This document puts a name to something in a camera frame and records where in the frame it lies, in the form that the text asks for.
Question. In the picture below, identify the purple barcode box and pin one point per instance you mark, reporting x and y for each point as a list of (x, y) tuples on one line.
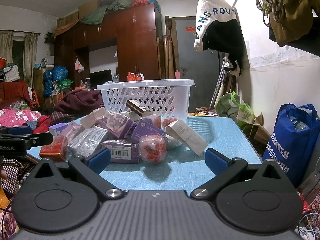
[(122, 152)]

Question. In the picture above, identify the brown wooden wardrobe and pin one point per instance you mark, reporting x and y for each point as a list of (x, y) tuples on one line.
[(140, 42)]

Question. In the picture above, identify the checked cloth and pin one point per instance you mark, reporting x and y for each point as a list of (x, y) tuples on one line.
[(17, 170)]

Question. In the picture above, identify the red gold box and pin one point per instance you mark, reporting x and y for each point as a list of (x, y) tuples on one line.
[(53, 147)]

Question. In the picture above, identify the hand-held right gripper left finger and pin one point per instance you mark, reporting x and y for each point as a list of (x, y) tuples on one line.
[(98, 158)]

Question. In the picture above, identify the green tarp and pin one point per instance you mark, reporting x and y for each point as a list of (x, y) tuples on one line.
[(100, 15)]

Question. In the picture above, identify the small lavender box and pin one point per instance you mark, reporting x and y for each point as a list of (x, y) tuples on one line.
[(57, 128)]

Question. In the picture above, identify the red white plastic bag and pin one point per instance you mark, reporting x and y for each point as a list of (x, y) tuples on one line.
[(79, 65)]

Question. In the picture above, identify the colourful packets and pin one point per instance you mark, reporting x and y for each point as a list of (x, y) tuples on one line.
[(310, 205)]

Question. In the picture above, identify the pink bottle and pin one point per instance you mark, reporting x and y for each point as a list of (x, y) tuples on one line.
[(177, 74)]

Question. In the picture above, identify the grey door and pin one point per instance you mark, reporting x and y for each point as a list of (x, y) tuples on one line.
[(185, 55)]

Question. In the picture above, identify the blue bin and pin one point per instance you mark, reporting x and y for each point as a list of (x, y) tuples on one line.
[(282, 142)]

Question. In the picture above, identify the brown paper bag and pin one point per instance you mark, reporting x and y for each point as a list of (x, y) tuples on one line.
[(257, 132)]

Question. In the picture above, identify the cardboard box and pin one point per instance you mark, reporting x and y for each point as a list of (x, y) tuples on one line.
[(88, 6)]

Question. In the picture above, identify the pink floral blanket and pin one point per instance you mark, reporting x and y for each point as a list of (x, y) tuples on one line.
[(15, 117)]

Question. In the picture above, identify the white lettered cap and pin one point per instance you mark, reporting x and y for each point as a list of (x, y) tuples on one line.
[(207, 7)]

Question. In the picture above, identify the green white plastic bag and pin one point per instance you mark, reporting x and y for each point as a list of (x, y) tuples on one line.
[(242, 110)]

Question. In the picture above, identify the white plastic basket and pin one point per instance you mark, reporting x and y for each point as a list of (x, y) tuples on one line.
[(150, 97)]

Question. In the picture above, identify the black monitor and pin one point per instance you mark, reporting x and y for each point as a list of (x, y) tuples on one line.
[(100, 77)]

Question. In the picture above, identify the wooden planks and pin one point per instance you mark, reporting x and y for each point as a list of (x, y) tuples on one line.
[(167, 57)]

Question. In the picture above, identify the black hanging garment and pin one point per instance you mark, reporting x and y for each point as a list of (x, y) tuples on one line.
[(225, 40)]

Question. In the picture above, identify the pink beige box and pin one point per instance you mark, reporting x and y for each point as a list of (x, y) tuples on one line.
[(93, 117)]

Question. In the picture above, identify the blue plastic bags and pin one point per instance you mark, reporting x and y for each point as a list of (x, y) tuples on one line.
[(58, 73)]

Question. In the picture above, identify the green shopping bag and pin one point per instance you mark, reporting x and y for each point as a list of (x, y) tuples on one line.
[(65, 83)]

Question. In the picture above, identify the beige curtain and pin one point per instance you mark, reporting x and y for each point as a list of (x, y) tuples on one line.
[(30, 55), (5, 47)]

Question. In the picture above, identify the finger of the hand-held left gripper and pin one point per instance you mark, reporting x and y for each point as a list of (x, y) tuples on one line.
[(41, 138), (21, 130)]

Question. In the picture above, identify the clear water bottle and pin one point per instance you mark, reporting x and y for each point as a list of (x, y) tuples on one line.
[(298, 124)]

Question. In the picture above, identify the olive hanging bag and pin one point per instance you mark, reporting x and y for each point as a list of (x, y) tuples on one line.
[(292, 12)]

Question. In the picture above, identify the grey medicine box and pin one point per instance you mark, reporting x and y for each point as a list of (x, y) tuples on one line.
[(87, 140)]

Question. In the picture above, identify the red paper sign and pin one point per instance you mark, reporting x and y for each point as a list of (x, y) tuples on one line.
[(191, 29)]

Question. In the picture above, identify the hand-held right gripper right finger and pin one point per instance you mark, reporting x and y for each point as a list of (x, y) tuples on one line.
[(216, 160)]

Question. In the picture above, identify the mauve box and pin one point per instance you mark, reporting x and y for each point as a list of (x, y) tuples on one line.
[(72, 130)]

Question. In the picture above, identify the red round packet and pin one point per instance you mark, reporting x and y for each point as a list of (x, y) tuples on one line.
[(155, 121), (152, 150), (170, 121)]

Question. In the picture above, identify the dotted gift bag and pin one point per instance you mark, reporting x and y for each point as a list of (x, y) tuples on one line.
[(11, 73)]

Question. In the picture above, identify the purple box white logo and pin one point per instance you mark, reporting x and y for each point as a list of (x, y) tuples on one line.
[(145, 131)]

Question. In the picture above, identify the brown striped box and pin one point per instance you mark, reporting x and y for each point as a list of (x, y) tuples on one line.
[(136, 107)]

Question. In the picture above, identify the maroon cloth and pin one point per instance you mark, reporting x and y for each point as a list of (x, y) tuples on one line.
[(77, 100)]

